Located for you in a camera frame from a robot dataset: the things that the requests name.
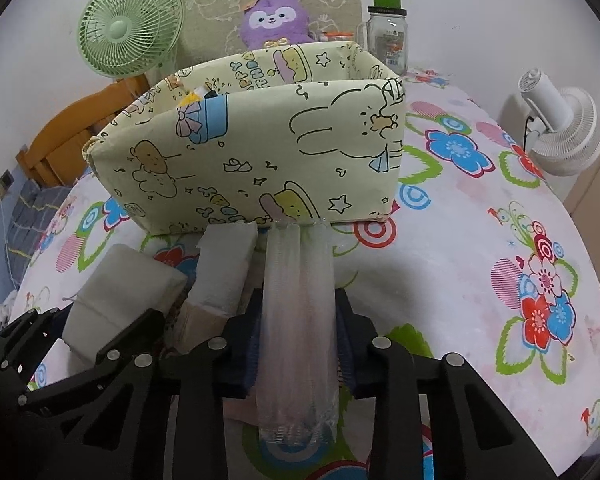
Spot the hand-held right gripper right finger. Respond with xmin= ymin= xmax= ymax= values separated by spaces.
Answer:
xmin=334 ymin=290 xmax=551 ymax=480

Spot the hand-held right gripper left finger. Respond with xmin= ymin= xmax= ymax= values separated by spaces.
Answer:
xmin=45 ymin=305 xmax=261 ymax=480

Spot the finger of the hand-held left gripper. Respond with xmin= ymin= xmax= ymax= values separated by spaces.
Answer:
xmin=60 ymin=307 xmax=167 ymax=396
xmin=0 ymin=309 xmax=58 ymax=396

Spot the plastic paper towel pack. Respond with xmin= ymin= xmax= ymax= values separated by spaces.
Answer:
xmin=195 ymin=222 xmax=258 ymax=321

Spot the yellow printed box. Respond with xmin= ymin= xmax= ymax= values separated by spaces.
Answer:
xmin=82 ymin=40 xmax=406 ymax=236

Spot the crumpled grey white cloth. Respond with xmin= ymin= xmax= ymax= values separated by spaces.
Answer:
xmin=0 ymin=290 xmax=17 ymax=331

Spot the grey plaid pillow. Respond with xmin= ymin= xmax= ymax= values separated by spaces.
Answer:
xmin=2 ymin=180 xmax=76 ymax=261

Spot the floral tablecloth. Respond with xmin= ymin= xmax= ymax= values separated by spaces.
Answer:
xmin=5 ymin=65 xmax=600 ymax=480

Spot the wooden bed headboard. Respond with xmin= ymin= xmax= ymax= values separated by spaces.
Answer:
xmin=15 ymin=72 xmax=153 ymax=188

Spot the green desk fan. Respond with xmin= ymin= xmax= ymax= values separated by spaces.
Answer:
xmin=76 ymin=0 xmax=184 ymax=81

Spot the white standing fan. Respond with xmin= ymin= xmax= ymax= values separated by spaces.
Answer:
xmin=517 ymin=68 xmax=600 ymax=177

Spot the glass jar with green lid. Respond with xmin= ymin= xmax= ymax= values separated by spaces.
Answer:
xmin=355 ymin=0 xmax=410 ymax=75

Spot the purple plush bunny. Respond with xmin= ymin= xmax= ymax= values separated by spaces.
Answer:
xmin=238 ymin=0 xmax=317 ymax=51

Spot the green printed board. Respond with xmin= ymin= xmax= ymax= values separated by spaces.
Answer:
xmin=177 ymin=0 xmax=368 ymax=58

